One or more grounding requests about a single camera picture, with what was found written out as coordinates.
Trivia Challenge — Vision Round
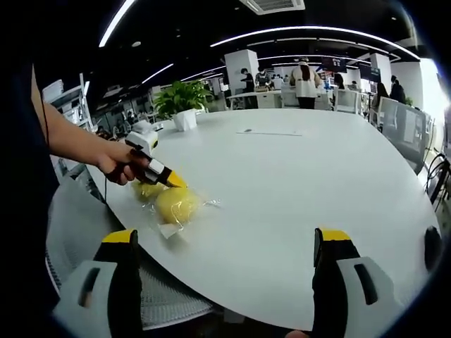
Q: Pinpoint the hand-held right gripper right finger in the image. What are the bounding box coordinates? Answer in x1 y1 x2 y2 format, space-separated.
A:
311 227 407 338

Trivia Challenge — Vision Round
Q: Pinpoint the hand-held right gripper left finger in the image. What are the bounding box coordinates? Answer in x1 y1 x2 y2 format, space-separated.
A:
51 228 144 338

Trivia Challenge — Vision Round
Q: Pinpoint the yellow cylindrical silicone block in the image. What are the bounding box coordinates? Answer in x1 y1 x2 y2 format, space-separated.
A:
131 179 167 204

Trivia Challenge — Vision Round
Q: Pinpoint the yellow round silicone block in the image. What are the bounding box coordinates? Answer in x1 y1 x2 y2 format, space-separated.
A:
154 187 223 241

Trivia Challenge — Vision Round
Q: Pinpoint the person's left hand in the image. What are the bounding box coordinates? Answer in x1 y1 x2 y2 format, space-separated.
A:
96 142 153 187

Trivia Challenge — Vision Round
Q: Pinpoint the green potted plant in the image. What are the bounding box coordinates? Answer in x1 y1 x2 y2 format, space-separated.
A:
152 80 214 132

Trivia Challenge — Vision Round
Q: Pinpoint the short ceiling light strip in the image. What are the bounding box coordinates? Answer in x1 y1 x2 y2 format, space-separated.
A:
141 63 175 85

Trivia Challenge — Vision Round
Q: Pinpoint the grey mesh office chair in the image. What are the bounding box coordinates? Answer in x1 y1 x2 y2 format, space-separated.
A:
44 175 216 330

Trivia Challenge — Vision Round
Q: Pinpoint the white metal shelf rack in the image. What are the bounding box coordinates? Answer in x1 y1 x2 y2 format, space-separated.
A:
42 72 94 132

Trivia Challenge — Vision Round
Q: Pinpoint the white storage bin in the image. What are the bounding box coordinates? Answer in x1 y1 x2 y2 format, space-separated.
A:
43 80 65 98

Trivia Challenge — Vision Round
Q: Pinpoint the black chair armrest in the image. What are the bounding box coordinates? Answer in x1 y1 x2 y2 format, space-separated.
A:
423 225 443 273

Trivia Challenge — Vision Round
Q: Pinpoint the person's dark shirt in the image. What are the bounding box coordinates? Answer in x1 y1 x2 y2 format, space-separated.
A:
0 59 61 318

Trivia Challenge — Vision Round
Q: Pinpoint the white office desk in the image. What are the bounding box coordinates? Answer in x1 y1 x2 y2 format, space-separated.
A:
225 90 283 111

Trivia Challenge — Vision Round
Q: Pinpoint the white office chair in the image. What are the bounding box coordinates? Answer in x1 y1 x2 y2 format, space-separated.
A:
280 85 301 108
334 87 361 114

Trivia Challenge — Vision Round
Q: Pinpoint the ceiling air vent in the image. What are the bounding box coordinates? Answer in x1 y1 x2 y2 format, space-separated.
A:
239 0 306 15

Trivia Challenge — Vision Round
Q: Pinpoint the curved ceiling light strip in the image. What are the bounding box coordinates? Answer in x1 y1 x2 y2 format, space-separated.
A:
210 25 422 61

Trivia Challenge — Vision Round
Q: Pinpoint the black cable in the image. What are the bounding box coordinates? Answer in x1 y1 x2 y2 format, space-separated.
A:
101 175 111 206

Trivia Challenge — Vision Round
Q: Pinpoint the thin black cord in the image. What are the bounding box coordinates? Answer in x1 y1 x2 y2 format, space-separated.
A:
32 63 50 149

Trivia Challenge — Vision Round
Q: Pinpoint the table cable cover plate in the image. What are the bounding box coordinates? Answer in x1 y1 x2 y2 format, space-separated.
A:
235 127 304 137

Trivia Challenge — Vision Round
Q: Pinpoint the black frame chair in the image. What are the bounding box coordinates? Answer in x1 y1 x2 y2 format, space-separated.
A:
424 151 451 213

